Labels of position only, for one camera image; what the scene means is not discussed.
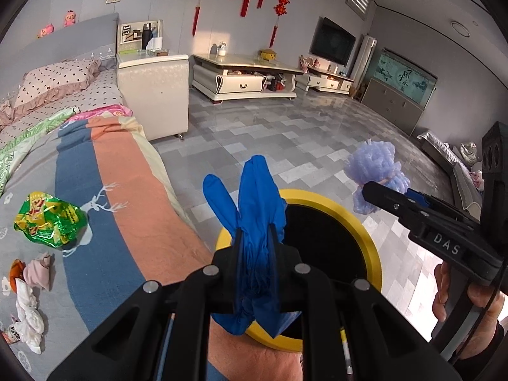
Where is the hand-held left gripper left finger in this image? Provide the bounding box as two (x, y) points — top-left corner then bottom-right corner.
(47, 242), (243, 381)

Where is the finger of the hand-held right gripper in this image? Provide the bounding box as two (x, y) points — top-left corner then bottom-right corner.
(362, 181), (433, 229)
(405, 188), (439, 209)

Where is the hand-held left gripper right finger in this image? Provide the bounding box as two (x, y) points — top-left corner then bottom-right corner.
(270, 224), (463, 381)

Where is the purple foam fruit net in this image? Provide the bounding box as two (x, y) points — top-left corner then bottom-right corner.
(343, 139), (411, 214)

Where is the yellow rimmed black trash bin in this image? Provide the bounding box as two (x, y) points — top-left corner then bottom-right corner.
(214, 189), (384, 353)

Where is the blue rubber glove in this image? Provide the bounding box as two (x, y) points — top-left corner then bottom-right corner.
(202, 155), (304, 336)

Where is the green snack bag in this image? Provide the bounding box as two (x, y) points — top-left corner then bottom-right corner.
(14, 191), (88, 251)

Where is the pink cloth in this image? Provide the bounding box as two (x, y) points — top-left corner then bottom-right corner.
(23, 252), (54, 290)

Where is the white tissue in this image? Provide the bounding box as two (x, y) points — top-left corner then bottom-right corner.
(15, 278), (46, 354)

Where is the pink white snack wrapper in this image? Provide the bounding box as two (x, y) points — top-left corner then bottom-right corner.
(8, 317), (24, 344)

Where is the person's right forearm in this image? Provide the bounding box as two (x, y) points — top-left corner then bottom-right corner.
(448, 317), (506, 381)

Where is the person's right hand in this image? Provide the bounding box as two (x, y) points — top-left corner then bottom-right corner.
(432, 264), (508, 330)

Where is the grey sofa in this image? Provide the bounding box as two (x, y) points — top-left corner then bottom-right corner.
(417, 131), (487, 211)

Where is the white plush toy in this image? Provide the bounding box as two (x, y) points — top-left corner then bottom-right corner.
(459, 142), (479, 164)

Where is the grey low cabinet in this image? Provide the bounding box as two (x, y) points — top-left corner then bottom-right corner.
(362, 78), (424, 136)

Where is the glass fish tank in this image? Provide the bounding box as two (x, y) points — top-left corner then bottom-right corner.
(373, 47), (438, 107)

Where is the white television cabinet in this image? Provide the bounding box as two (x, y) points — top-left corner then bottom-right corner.
(296, 65), (355, 96)

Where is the white standing air conditioner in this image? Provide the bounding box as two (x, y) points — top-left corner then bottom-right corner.
(349, 34), (378, 96)

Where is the white coffee table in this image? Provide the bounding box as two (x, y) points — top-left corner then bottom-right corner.
(191, 53), (304, 103)

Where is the white bedside cabinet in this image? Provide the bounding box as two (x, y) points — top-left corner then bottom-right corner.
(116, 53), (190, 141)

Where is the pink floral sheet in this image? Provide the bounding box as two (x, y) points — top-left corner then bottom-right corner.
(65, 104), (133, 124)

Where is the light green patterned quilt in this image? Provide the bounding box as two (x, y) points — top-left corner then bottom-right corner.
(0, 105), (80, 195)

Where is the pink dotted pillow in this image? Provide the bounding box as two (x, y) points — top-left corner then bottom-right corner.
(12, 59), (102, 109)

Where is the pink dotted duvet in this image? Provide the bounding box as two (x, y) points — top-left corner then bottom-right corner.
(0, 99), (17, 128)

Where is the grey upholstered bed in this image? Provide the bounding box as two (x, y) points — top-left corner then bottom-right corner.
(0, 12), (120, 84)

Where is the black wall television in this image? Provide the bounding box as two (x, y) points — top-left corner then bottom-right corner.
(310, 17), (357, 66)

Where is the louvred wall window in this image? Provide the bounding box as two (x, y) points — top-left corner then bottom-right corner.
(344, 0), (374, 22)

